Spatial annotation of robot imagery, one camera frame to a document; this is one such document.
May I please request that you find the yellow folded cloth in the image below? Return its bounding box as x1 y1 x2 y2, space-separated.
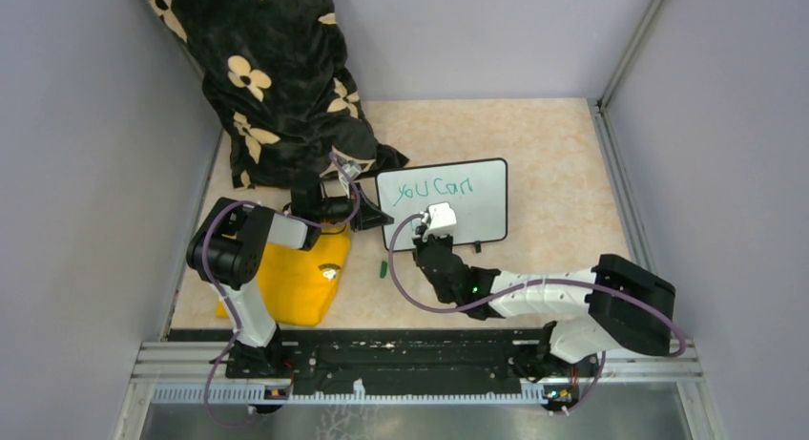
202 208 350 334

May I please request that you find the aluminium frame rail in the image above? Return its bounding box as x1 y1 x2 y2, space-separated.
591 0 703 382

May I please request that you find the white whiteboard black frame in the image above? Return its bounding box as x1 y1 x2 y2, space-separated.
375 157 508 248

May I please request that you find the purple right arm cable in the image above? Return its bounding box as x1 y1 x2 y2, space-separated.
386 213 688 417

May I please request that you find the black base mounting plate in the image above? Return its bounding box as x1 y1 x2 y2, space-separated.
224 327 602 401

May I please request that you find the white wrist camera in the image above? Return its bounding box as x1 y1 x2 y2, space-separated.
417 201 457 241
337 157 362 195

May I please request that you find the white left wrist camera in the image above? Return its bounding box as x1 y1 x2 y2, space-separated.
337 157 362 195

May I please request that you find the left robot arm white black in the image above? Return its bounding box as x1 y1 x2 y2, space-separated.
186 173 393 379

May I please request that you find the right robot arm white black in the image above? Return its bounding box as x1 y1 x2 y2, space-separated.
412 236 676 375

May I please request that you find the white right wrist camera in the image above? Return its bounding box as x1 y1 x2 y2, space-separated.
417 201 457 241

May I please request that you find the black floral blanket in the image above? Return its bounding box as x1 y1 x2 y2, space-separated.
145 0 408 189

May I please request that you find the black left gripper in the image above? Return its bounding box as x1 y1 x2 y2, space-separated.
314 182 394 233

